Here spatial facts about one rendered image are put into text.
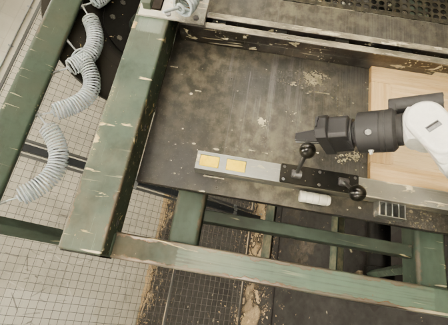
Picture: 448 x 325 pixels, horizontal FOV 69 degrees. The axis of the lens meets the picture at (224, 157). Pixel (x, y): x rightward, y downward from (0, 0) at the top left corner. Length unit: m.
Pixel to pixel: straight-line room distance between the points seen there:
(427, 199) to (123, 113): 0.80
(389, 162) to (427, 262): 0.27
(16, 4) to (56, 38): 4.92
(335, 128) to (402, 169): 0.33
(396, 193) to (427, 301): 0.25
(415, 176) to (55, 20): 1.33
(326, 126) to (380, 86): 0.41
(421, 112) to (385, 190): 0.30
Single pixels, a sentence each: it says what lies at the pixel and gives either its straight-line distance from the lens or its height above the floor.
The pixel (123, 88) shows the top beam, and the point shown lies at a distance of 0.90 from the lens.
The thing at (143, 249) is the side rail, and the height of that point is 1.78.
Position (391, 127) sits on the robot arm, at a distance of 0.70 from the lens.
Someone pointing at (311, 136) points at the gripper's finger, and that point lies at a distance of 0.77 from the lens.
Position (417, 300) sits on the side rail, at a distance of 0.91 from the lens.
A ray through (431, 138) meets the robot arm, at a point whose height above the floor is 1.49.
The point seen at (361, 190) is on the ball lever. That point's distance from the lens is 0.77.
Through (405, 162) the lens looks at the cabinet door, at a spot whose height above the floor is 1.22.
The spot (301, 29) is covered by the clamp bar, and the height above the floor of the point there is 1.53.
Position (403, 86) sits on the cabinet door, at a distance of 1.12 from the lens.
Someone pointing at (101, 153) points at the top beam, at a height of 1.92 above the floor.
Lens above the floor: 2.05
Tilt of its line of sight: 28 degrees down
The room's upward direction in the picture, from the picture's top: 68 degrees counter-clockwise
